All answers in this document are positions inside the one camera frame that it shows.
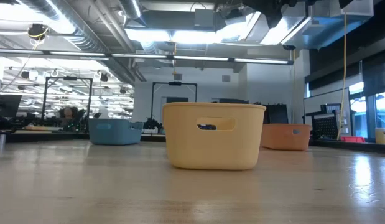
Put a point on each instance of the red parts bin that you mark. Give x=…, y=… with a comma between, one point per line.
x=352, y=139

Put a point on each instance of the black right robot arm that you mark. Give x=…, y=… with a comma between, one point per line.
x=270, y=9

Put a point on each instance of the grey wall box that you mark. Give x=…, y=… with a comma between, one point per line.
x=177, y=76
x=226, y=78

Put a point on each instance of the blue plastic basket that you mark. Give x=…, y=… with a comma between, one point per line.
x=113, y=133

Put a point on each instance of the black window frame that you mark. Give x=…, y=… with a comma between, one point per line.
x=371, y=115

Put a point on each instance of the silver table post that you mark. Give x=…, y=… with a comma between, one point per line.
x=1, y=141

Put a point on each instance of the orange plastic basket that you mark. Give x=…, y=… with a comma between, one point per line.
x=284, y=138

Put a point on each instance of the black perforated rack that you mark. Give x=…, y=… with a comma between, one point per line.
x=324, y=126

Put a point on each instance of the yellow cylinder container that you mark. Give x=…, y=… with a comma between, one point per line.
x=381, y=136

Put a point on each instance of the dark computer monitor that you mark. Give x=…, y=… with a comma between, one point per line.
x=7, y=105

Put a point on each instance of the black flat panel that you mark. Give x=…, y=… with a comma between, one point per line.
x=276, y=113

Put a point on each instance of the yellow plastic basket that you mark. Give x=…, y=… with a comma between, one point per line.
x=211, y=146

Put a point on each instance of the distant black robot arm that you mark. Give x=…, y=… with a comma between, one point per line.
x=152, y=124

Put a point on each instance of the black square gantry frame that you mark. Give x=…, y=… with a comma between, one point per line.
x=44, y=99
x=152, y=99

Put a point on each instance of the long overhead light bar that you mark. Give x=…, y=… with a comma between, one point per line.
x=142, y=56

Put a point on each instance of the white partition panel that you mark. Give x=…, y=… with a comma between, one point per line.
x=316, y=101

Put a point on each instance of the person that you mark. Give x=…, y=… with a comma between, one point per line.
x=67, y=113

